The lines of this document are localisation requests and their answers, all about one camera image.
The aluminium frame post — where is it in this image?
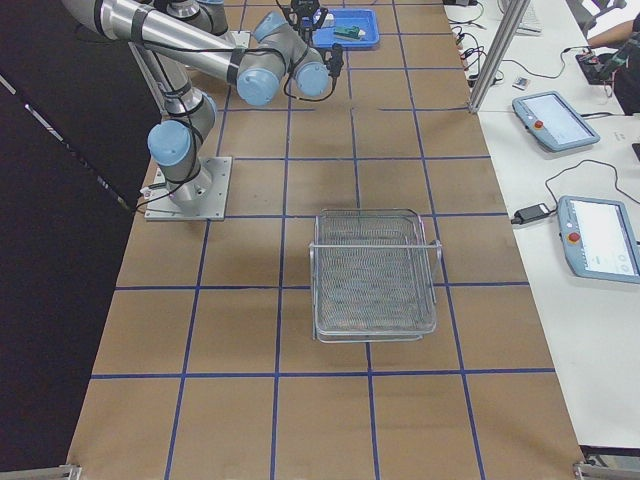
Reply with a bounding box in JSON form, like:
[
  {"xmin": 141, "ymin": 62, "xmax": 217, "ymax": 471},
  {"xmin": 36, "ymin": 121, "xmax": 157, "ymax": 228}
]
[{"xmin": 468, "ymin": 0, "xmax": 530, "ymax": 114}]

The far teach pendant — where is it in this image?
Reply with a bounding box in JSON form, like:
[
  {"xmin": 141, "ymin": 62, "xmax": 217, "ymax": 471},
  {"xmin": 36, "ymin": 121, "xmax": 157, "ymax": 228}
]
[{"xmin": 511, "ymin": 91, "xmax": 600, "ymax": 152}]

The near teach pendant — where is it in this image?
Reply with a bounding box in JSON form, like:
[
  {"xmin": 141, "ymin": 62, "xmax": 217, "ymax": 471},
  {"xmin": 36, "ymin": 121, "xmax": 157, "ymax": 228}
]
[{"xmin": 557, "ymin": 196, "xmax": 639, "ymax": 284}]

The teach pendant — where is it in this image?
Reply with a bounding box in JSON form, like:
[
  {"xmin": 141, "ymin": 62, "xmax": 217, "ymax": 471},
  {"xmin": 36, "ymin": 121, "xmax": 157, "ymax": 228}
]
[
  {"xmin": 557, "ymin": 196, "xmax": 639, "ymax": 284},
  {"xmin": 511, "ymin": 91, "xmax": 600, "ymax": 152}
]

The person forearm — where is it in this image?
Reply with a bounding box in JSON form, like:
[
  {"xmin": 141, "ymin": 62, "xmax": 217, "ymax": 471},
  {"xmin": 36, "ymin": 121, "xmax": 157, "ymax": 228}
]
[{"xmin": 587, "ymin": 20, "xmax": 634, "ymax": 49}]

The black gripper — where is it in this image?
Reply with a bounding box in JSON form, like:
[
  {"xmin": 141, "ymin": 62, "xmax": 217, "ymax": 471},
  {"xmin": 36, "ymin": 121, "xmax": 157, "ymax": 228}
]
[
  {"xmin": 322, "ymin": 73, "xmax": 333, "ymax": 95},
  {"xmin": 290, "ymin": 0, "xmax": 320, "ymax": 45}
]

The green terminal block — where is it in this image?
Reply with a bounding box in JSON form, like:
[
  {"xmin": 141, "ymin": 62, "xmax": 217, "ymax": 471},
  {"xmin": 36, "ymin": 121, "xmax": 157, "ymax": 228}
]
[{"xmin": 333, "ymin": 25, "xmax": 366, "ymax": 41}]

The silver wire mesh shelf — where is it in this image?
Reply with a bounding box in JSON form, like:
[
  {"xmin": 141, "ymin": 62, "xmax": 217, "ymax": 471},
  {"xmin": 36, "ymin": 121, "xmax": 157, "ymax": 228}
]
[{"xmin": 309, "ymin": 208, "xmax": 442, "ymax": 343}]

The black power adapter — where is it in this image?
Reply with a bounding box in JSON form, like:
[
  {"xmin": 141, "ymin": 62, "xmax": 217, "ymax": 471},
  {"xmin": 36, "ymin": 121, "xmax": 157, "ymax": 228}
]
[{"xmin": 511, "ymin": 203, "xmax": 551, "ymax": 225}]

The white grey terminal block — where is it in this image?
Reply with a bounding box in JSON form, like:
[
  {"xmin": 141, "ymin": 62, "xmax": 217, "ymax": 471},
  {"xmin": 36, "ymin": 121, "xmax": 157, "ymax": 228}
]
[{"xmin": 315, "ymin": 13, "xmax": 335, "ymax": 28}]

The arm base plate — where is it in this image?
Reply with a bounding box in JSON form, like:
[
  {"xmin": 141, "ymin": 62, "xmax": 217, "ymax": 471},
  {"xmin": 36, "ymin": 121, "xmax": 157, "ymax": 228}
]
[
  {"xmin": 142, "ymin": 157, "xmax": 233, "ymax": 221},
  {"xmin": 220, "ymin": 30, "xmax": 251, "ymax": 49}
]

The blue plastic tray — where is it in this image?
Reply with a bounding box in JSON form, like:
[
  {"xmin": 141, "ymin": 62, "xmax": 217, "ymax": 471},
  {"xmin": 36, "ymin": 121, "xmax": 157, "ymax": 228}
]
[{"xmin": 313, "ymin": 8, "xmax": 380, "ymax": 50}]

